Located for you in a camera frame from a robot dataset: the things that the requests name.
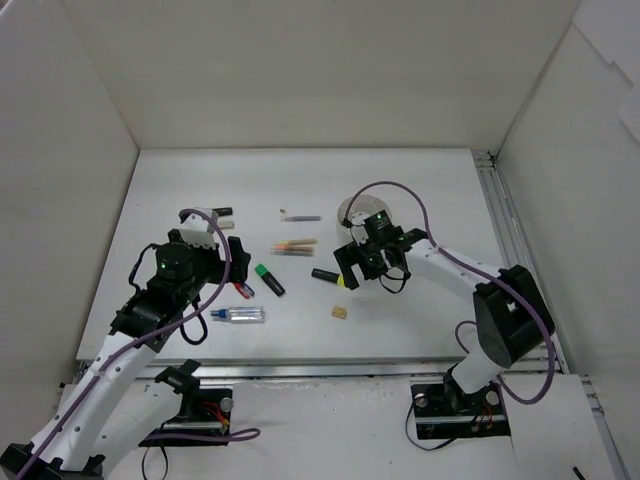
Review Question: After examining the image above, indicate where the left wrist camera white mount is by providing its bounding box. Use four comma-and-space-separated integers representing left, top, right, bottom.
178, 207, 218, 251

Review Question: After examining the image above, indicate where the white round divided organizer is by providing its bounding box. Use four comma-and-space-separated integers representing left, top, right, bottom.
336, 194, 393, 243

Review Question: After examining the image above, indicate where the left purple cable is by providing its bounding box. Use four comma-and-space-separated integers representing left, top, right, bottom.
9, 209, 261, 480

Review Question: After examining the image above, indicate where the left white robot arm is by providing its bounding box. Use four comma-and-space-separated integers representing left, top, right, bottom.
1, 229, 251, 479

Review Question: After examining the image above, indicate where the yellow cap black highlighter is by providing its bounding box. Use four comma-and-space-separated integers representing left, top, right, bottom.
311, 268, 345, 288

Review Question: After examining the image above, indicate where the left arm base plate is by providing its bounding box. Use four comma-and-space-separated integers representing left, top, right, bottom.
139, 386, 233, 448

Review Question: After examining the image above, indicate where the aluminium frame rail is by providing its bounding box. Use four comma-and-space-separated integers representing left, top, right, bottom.
74, 355, 569, 386
472, 151, 629, 479

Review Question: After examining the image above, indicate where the dark pen in clear sleeve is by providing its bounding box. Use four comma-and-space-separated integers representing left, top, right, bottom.
280, 215, 322, 222

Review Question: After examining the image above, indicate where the beige eraser block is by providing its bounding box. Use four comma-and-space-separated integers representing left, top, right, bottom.
217, 219, 235, 230

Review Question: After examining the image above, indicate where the aluminium frame rail front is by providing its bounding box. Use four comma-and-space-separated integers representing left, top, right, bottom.
74, 355, 569, 386

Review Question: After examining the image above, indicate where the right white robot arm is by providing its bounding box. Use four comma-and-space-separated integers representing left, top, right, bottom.
334, 211, 556, 412

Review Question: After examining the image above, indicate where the orange tip brown marker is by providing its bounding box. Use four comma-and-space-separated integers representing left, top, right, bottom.
271, 244, 315, 254

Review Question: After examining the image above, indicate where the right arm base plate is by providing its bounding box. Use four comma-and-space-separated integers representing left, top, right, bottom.
407, 382, 511, 444

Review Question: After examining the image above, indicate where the clear glue bottle blue cap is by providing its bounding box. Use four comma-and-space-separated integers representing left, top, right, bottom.
210, 306, 265, 324

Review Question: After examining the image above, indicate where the green grey marker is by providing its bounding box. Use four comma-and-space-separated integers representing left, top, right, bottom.
270, 249, 315, 257

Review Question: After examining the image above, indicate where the aluminium frame rail right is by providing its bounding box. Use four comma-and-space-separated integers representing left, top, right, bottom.
472, 151, 629, 479

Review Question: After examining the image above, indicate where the small wooden clip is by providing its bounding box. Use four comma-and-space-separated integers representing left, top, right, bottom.
331, 306, 348, 319

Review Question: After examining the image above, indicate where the green cap black highlighter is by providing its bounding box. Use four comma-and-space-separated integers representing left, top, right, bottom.
254, 263, 286, 298

